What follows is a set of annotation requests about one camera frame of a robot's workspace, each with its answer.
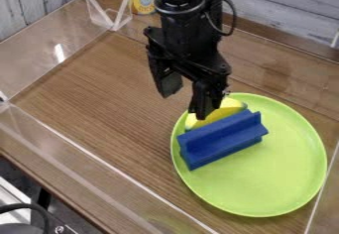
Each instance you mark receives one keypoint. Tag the yellow banana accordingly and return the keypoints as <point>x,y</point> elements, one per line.
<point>231,106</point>

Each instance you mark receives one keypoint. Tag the blue T-shaped block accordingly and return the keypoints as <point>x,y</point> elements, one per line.
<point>221,139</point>

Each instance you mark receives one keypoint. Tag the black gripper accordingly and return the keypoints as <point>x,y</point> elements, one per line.
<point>183,51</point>

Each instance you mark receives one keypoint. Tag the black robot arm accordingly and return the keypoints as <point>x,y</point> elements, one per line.
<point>185,8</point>

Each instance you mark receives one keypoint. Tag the clear acrylic enclosure wall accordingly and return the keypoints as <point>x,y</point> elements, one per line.
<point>86,128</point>

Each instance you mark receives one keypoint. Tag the green round plate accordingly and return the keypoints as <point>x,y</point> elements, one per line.
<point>270,178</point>

